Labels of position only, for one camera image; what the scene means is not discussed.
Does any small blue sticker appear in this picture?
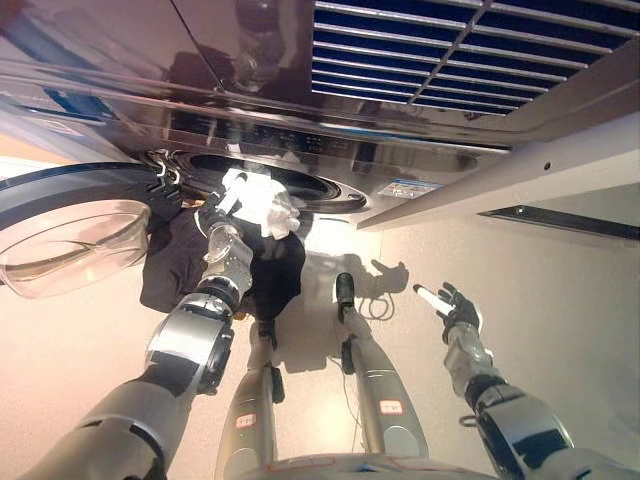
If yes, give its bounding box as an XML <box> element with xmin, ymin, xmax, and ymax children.
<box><xmin>42</xmin><ymin>87</ymin><xmax>119</xmax><ymax>122</ymax></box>

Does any white cabinet enclosure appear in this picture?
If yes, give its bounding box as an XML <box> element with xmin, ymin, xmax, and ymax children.
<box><xmin>356</xmin><ymin>44</ymin><xmax>640</xmax><ymax>232</ymax></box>

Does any robot torso shell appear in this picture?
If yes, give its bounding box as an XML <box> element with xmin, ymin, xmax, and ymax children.
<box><xmin>267</xmin><ymin>452</ymin><xmax>501</xmax><ymax>480</ymax></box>

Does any black garment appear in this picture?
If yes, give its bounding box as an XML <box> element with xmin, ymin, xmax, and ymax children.
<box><xmin>139</xmin><ymin>198</ymin><xmax>307</xmax><ymax>324</ymax></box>

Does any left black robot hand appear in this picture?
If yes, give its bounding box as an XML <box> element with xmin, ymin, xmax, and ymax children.
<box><xmin>197</xmin><ymin>169</ymin><xmax>251</xmax><ymax>232</ymax></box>

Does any left silver robot leg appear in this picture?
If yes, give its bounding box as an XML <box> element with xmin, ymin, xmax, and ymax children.
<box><xmin>214</xmin><ymin>319</ymin><xmax>287</xmax><ymax>480</ymax></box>

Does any white cloth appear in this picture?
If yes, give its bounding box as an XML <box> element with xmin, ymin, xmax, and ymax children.
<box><xmin>219</xmin><ymin>167</ymin><xmax>304</xmax><ymax>240</ymax></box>

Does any dark grey washing machine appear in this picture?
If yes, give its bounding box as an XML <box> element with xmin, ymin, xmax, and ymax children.
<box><xmin>0</xmin><ymin>97</ymin><xmax>512</xmax><ymax>227</ymax></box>

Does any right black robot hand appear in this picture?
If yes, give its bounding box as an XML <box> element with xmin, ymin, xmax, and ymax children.
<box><xmin>412</xmin><ymin>281</ymin><xmax>484</xmax><ymax>332</ymax></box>

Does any blue white energy label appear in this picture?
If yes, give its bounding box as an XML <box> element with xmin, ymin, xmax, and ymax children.
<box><xmin>375</xmin><ymin>177</ymin><xmax>444</xmax><ymax>199</ymax></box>

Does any round glass washer door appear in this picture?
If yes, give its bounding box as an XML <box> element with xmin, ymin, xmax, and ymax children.
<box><xmin>0</xmin><ymin>160</ymin><xmax>184</xmax><ymax>300</ymax></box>

